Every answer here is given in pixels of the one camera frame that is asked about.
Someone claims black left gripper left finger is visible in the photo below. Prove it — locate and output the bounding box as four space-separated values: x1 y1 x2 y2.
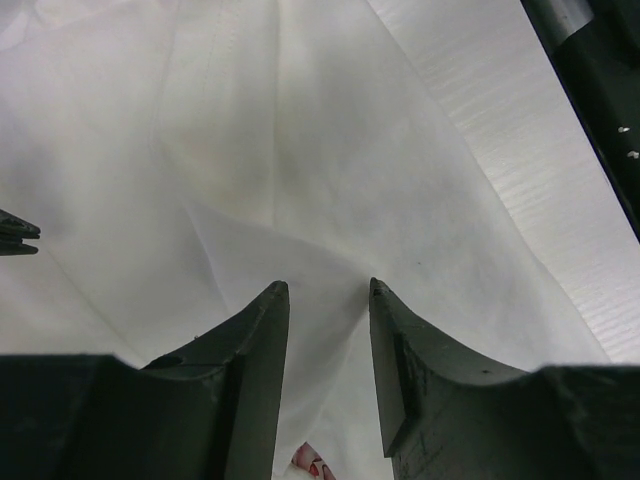
1 281 289 479

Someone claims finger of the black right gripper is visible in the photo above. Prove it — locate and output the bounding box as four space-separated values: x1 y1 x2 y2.
0 210 41 238
0 242 38 256

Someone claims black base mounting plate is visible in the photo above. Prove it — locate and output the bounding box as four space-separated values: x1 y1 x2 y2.
522 0 639 233

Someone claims white t shirt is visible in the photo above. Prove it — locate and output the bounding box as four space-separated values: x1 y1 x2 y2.
1 1 608 479

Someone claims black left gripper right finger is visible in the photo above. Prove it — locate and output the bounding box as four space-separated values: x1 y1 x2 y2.
369 279 639 479

